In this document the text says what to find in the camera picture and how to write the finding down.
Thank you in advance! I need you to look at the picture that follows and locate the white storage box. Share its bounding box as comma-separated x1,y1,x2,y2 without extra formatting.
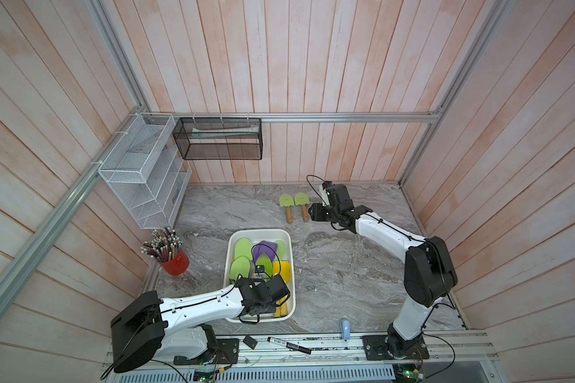
224,229,295,322

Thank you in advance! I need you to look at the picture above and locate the light blue shovel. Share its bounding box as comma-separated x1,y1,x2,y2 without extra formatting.
228,256,252,281

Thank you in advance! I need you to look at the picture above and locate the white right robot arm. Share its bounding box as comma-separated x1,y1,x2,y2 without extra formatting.
308,181,458,359

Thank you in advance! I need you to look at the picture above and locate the yellow plastic shovel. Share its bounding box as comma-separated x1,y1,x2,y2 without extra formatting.
273,260,291,318

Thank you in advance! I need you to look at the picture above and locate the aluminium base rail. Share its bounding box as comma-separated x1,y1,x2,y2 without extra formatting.
106,330,509,382

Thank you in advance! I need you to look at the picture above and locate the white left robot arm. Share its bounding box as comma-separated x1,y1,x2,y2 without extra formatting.
101,275,291,379

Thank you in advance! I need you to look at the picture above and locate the small black block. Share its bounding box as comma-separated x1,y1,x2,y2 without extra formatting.
243,335,258,349

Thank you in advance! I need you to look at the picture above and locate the red pencil cup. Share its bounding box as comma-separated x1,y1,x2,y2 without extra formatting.
141,228,190,276

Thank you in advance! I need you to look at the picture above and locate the bright green yellow-handled shovel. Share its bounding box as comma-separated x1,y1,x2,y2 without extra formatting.
255,253,273,279

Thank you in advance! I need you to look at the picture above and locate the black marker pen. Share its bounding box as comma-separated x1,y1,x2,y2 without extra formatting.
267,337,312,355

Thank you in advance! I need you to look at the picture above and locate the pink handled purple shovel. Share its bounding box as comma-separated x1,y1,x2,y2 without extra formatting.
252,241,279,263

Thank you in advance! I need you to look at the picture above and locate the white wire shelf rack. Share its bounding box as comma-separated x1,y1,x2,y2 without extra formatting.
99,113,192,230

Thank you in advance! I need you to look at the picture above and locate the green shovel at back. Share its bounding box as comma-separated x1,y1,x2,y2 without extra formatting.
276,240,287,261

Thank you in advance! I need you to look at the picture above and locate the green shovel wooden handle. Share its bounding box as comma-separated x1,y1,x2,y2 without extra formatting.
294,191,310,223
279,194,295,224

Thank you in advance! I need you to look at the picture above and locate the light blue small bottle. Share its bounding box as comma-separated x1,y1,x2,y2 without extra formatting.
340,318,351,342

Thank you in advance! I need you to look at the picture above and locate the black mesh basket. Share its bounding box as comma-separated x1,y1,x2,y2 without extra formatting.
172,116,264,161

